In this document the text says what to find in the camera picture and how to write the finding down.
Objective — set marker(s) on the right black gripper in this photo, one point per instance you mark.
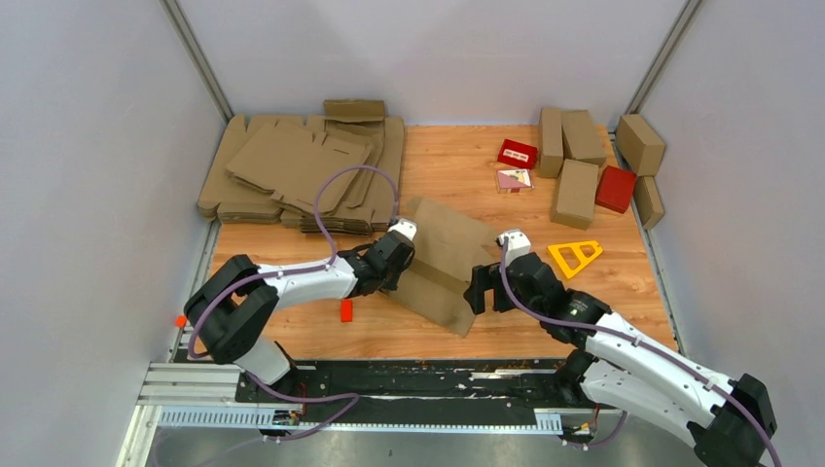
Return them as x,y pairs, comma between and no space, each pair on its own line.
484,278

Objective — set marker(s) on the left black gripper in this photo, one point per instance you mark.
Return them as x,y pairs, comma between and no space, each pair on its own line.
393,283

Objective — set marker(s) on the brown cardboard box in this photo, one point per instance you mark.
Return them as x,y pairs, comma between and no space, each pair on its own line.
448,244

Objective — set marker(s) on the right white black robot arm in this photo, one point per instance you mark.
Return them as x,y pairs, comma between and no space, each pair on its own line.
726,421

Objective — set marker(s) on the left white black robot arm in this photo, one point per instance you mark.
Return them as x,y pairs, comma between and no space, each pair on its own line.
231,310

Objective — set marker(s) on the pink white printed box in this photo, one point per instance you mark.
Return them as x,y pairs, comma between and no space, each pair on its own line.
511,181

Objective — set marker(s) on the red box with white labels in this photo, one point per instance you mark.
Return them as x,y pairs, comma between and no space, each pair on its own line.
517,154

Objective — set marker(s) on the folded cardboard box front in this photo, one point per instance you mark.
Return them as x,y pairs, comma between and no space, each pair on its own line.
573,203

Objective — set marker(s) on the plain red box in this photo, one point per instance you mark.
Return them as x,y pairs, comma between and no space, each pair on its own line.
615,189

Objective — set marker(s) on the folded cardboard box upright left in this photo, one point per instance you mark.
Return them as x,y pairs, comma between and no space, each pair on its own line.
551,157

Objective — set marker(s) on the folded cardboard box back middle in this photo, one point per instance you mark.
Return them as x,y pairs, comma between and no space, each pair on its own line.
580,139

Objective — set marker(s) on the folded cardboard box right edge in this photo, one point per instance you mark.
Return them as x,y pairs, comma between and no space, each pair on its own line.
648,202

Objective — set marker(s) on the folded cardboard box far right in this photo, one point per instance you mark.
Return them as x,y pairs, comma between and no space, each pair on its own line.
640,145

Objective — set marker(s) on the small orange block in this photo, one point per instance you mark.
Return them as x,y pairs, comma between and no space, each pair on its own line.
346,311

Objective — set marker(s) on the stack of flat cardboard blanks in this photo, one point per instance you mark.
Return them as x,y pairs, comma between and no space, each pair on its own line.
344,164

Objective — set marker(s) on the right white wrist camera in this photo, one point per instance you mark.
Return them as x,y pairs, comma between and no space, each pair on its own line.
513,244

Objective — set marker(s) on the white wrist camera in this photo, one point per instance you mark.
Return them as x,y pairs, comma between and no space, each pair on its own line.
513,244
404,227

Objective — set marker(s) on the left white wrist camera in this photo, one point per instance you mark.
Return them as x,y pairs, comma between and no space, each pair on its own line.
404,227

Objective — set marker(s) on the yellow plastic triangle frame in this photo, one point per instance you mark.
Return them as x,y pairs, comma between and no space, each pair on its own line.
573,257

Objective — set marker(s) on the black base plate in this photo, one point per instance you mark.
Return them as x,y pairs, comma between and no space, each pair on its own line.
471,391

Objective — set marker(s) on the white slotted cable duct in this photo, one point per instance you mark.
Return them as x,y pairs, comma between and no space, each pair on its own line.
545,423

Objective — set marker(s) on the aluminium rail frame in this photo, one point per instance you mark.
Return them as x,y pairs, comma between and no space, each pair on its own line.
228,386

